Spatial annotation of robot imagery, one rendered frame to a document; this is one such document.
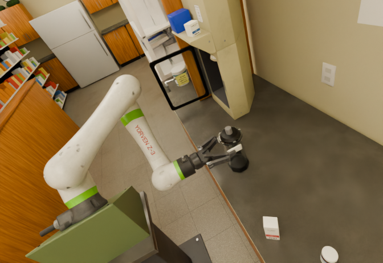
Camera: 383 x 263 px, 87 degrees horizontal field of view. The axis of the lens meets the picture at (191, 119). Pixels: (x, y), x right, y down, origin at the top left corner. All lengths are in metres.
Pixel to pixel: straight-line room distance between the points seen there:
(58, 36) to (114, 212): 5.39
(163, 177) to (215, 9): 0.77
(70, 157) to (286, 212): 0.84
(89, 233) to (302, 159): 0.96
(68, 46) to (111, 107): 5.18
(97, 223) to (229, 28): 1.01
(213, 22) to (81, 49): 5.16
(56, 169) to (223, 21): 0.90
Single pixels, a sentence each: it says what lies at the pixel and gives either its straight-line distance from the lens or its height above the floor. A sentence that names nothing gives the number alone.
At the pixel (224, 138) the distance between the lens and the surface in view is 0.90.
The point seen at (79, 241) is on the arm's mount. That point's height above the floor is 1.17.
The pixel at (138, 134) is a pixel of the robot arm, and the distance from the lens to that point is 1.04.
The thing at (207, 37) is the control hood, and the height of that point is 1.50.
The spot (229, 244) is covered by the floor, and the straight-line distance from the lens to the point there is 1.95.
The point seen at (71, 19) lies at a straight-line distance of 5.89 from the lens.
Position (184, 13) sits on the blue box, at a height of 1.59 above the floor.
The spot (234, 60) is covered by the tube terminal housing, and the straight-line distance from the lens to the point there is 1.14.
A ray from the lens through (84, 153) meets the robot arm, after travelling 0.82.
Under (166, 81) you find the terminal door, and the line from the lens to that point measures 1.40.
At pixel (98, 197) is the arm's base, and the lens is 0.99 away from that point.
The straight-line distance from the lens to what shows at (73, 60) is 6.09.
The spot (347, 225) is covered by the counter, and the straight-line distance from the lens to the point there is 0.98.
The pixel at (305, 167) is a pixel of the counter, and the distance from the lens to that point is 1.08.
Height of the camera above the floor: 1.83
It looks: 38 degrees down
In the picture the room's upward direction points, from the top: 24 degrees counter-clockwise
